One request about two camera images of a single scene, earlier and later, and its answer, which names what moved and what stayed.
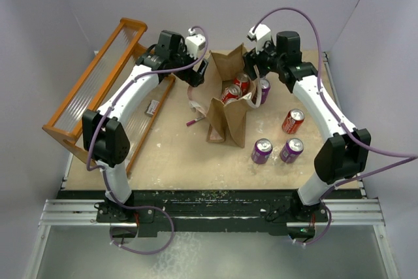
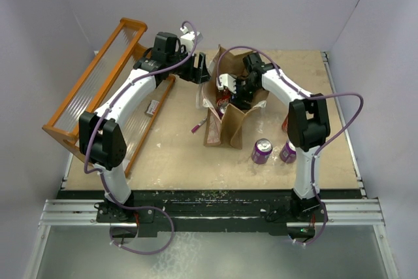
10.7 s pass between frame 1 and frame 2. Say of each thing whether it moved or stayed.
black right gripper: moved
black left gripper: stayed
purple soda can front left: stayed
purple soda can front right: stayed
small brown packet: stayed
